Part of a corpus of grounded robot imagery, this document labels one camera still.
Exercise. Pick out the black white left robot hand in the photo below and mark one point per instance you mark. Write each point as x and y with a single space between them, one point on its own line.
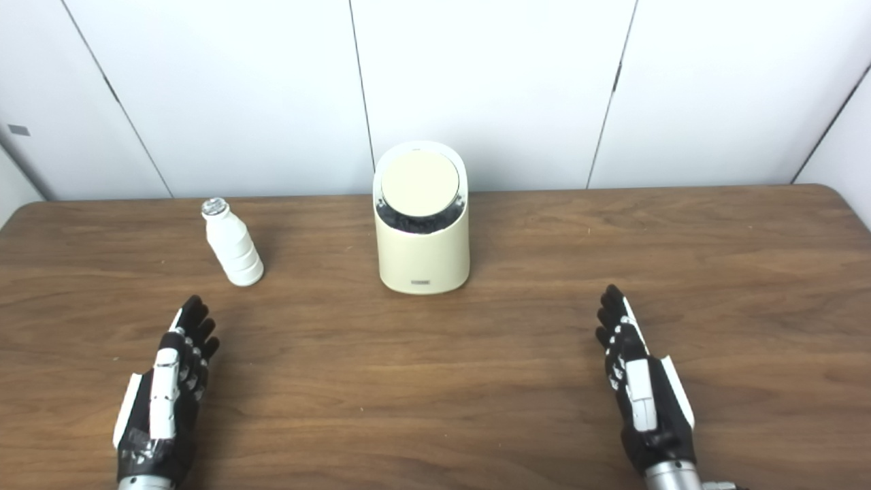
153 449

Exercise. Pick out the small white plastic bottle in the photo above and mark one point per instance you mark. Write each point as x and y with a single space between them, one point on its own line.
238 255

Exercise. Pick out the black bin liner bag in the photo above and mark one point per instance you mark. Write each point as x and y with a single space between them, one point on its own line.
418 224

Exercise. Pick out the cream-colored bin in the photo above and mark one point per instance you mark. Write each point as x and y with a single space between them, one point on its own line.
422 262

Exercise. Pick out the small grey wall label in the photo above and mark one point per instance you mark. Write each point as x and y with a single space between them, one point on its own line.
19 130

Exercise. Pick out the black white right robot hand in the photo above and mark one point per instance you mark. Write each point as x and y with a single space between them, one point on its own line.
656 429

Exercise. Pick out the round cream bin lid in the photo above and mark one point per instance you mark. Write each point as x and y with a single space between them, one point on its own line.
420 184

